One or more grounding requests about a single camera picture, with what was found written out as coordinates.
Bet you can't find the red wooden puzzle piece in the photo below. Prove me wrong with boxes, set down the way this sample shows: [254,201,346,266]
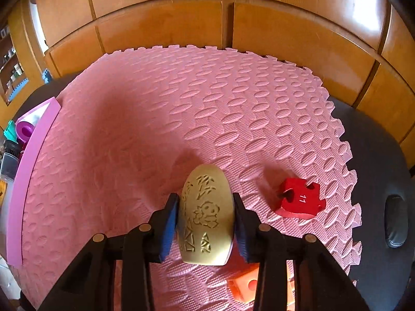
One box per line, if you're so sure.
[274,178,326,218]

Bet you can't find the teal plastic toy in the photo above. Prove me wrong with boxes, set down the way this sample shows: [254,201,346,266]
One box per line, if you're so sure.
[4,120,17,142]

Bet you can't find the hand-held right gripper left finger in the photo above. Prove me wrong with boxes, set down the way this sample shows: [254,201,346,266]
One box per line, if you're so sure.
[37,193,180,311]

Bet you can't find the yellow embossed oval block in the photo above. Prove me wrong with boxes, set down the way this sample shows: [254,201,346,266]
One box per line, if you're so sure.
[177,165,236,267]

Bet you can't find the orange cheese toy wedge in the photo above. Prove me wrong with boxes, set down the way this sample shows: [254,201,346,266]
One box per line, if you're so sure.
[226,262,261,305]

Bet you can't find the pink storage box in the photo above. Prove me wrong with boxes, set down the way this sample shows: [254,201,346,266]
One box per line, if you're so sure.
[6,97,63,257]

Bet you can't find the wooden glass-door cabinet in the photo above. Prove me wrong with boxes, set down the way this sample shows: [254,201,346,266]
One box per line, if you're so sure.
[0,0,52,106]

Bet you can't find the pink foam puzzle mat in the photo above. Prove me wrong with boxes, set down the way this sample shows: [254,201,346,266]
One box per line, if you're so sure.
[6,47,364,311]

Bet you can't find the clear plastic container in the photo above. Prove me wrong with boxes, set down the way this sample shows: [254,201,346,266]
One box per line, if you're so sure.
[0,152,19,182]

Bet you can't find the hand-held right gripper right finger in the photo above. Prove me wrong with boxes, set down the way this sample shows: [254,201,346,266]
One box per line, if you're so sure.
[232,193,370,311]

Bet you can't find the purple plastic bowl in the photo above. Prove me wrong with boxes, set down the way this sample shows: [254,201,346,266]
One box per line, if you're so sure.
[16,121,36,144]

